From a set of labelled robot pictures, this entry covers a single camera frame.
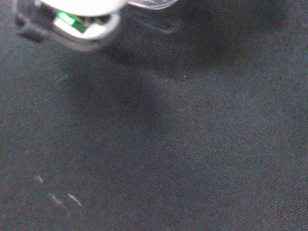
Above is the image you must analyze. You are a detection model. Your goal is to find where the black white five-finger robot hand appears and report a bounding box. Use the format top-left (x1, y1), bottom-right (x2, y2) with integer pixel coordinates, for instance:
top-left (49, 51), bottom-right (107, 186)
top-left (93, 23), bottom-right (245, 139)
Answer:
top-left (13, 0), bottom-right (121, 52)

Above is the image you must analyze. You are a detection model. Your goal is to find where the black bench cloth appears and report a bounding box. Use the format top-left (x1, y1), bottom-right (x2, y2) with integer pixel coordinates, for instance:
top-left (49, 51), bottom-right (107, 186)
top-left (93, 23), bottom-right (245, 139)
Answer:
top-left (0, 0), bottom-right (308, 231)

